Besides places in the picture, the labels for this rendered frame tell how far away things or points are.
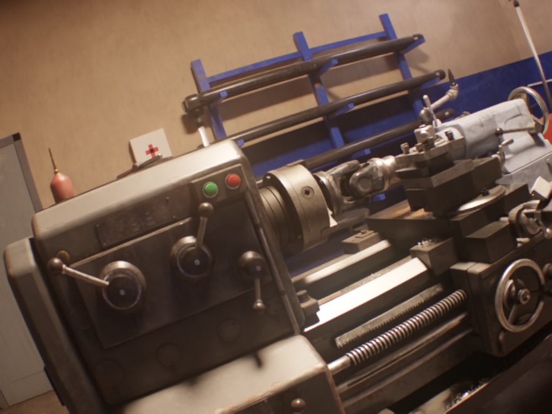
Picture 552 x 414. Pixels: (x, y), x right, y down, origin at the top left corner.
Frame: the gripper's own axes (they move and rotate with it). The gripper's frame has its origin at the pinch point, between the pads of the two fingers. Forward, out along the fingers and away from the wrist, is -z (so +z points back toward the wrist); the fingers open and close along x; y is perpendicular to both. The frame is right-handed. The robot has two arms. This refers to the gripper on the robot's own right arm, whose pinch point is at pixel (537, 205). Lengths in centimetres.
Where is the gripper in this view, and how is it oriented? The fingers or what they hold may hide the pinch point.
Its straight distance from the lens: 142.3
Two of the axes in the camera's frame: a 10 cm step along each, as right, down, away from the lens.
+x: -5.9, 7.8, -2.2
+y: 7.3, 6.3, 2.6
